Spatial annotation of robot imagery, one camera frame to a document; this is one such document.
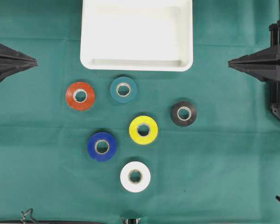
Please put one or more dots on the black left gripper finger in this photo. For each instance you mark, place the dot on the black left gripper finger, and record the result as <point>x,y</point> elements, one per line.
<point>7,53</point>
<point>8,71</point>

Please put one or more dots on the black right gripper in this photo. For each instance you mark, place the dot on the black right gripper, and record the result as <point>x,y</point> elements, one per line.
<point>265,72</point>

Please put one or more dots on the black tape roll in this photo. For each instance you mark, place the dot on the black tape roll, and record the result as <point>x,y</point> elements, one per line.
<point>189,107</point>

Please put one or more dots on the teal tape roll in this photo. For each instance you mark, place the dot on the teal tape roll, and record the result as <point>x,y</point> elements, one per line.
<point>123,81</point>

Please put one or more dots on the red tape roll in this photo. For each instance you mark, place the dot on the red tape roll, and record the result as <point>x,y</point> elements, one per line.
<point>72,91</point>

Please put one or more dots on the white plastic case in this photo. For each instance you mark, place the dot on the white plastic case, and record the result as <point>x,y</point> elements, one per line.
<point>143,35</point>

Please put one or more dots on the blue tape roll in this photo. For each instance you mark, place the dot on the blue tape roll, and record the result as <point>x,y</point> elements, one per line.
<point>92,146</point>

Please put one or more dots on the yellow tape roll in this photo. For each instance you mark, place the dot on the yellow tape roll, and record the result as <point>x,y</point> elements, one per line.
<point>150,123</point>

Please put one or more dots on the white tape roll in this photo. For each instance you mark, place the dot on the white tape roll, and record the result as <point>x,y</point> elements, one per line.
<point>135,187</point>

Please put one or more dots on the metal wire clip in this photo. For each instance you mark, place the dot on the metal wire clip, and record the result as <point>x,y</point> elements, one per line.
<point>28,213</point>

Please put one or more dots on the metal bracket at edge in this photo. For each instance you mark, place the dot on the metal bracket at edge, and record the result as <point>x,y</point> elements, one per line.
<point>126,220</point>

